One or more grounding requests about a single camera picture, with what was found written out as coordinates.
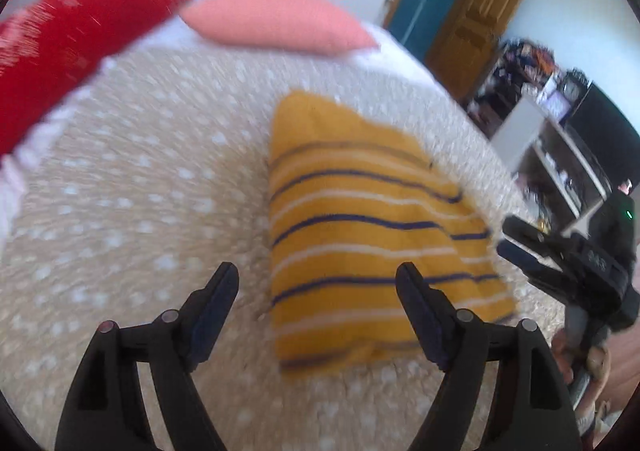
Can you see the beige spotted bed blanket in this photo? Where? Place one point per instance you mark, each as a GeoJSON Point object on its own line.
{"type": "Point", "coordinates": [160, 175]}

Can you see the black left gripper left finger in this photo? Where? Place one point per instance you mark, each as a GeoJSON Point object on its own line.
{"type": "Point", "coordinates": [105, 410]}

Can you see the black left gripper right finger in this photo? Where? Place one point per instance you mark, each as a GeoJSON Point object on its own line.
{"type": "Point", "coordinates": [530, 408]}

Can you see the red patterned pillow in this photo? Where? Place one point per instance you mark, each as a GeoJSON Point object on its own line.
{"type": "Point", "coordinates": [50, 47]}

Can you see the person's right hand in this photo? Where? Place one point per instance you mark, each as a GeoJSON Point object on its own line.
{"type": "Point", "coordinates": [597, 363]}

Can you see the wooden door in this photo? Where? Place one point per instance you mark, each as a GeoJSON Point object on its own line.
{"type": "Point", "coordinates": [466, 42]}

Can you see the yellow striped knit sweater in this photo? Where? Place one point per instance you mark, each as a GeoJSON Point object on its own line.
{"type": "Point", "coordinates": [349, 201]}

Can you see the white shelf unit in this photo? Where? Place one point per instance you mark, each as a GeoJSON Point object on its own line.
{"type": "Point", "coordinates": [562, 182]}

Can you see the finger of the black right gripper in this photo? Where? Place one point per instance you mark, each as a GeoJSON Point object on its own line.
{"type": "Point", "coordinates": [549, 280]}
{"type": "Point", "coordinates": [521, 236]}

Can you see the pink knit pillow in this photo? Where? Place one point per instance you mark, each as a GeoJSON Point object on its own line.
{"type": "Point", "coordinates": [309, 26]}

